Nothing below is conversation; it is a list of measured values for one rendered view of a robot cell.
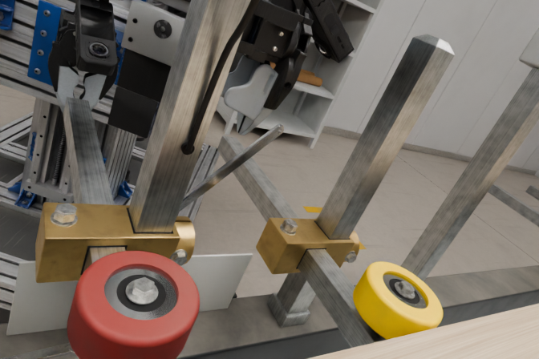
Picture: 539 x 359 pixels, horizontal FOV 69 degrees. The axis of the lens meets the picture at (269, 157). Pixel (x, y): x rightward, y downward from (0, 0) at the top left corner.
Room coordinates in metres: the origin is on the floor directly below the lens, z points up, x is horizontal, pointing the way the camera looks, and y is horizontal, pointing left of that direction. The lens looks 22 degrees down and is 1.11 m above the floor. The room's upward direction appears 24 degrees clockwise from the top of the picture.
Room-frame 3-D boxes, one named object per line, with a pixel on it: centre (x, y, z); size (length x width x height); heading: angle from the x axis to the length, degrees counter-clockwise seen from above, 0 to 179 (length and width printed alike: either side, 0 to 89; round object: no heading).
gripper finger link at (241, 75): (0.45, 0.07, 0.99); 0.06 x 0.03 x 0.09; 128
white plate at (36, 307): (0.35, 0.07, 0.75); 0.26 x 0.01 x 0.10; 128
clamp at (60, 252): (0.30, 0.10, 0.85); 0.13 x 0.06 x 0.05; 128
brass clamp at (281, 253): (0.45, -0.10, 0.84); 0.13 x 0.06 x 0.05; 128
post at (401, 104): (0.47, -0.12, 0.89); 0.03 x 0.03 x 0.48; 38
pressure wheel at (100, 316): (0.20, 0.04, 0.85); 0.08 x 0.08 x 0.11
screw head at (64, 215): (0.27, 0.14, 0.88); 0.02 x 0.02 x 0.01
